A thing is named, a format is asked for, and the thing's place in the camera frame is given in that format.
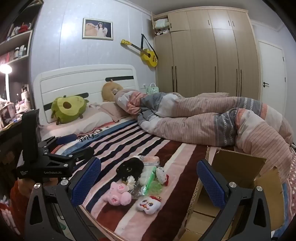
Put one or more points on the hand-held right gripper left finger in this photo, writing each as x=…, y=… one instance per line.
x=86, y=183

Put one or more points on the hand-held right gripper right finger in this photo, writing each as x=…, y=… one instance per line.
x=212, y=185

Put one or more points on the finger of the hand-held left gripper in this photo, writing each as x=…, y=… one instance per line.
x=81, y=153
x=67, y=138

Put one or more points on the pink plush toy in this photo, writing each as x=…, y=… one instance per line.
x=115, y=194

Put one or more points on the cardboard box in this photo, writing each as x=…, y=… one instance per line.
x=240, y=166

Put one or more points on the white fabric flower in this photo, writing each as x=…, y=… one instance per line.
x=130, y=180

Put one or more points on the black plush toy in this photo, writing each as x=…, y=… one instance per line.
x=130, y=168

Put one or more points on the white red plush toy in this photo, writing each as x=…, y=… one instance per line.
x=161, y=175

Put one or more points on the clear green plastic bag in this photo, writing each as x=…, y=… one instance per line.
x=148, y=183

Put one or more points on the white face plush toy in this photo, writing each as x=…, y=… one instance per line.
x=148, y=204

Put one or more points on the pink soft pouch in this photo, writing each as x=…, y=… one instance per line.
x=150, y=160

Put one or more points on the person's left hand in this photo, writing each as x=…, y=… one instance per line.
x=24, y=187

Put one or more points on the pink white pillow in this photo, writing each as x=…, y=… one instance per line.
x=92, y=124

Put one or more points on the green avocado plush pillow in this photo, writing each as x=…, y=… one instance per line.
x=69, y=109

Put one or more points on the desk clutter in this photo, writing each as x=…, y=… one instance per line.
x=13, y=111

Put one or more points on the striped bed blanket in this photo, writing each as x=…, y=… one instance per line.
x=115, y=148

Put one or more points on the white desk lamp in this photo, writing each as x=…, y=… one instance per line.
x=7, y=81

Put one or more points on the brown bear plush pillow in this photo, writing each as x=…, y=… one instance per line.
x=108, y=90

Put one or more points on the white bed headboard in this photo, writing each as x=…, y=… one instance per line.
x=92, y=76

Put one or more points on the pink grey striped duvet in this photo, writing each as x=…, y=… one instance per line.
x=196, y=115

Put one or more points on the pink polka dot sheet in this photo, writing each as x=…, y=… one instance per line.
x=291, y=190

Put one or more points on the small bottles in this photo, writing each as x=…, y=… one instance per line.
x=20, y=51

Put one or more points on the mint green plush bag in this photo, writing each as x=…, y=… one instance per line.
x=153, y=88

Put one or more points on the beige wooden wardrobe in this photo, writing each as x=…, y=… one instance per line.
x=203, y=58

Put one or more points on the white door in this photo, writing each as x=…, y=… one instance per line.
x=271, y=69

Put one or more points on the folded white bedding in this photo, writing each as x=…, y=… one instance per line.
x=161, y=23

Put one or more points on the wall bookshelf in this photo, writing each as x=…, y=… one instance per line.
x=16, y=38

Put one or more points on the framed wall photo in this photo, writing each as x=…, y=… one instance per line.
x=98, y=29

